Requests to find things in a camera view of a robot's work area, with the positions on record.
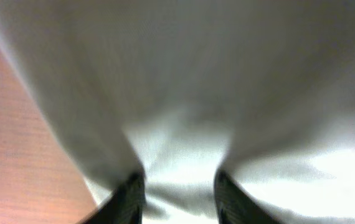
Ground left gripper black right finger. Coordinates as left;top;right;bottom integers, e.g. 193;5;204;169
214;169;281;224

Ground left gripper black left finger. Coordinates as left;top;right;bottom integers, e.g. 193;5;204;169
79;173;146;224

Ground olive green shorts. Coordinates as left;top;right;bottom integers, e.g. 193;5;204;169
0;1;355;189

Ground white printed t-shirt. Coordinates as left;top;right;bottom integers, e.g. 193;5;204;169
83;108;355;224

